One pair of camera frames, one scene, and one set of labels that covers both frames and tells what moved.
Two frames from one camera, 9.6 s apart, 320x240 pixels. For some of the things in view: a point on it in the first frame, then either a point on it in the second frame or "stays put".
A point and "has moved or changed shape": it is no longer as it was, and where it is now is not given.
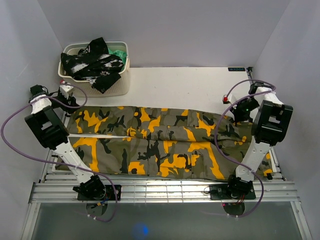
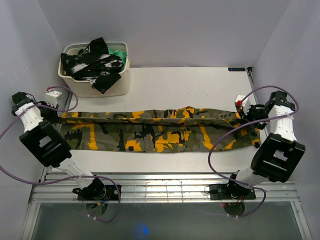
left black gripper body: (63, 100) -> (47, 113)
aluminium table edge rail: (250, 76) stays put
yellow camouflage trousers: (124, 141) has moved or changed shape
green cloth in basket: (122, 55) stays put
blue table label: (236, 69) stays put
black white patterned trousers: (94, 63) stays put
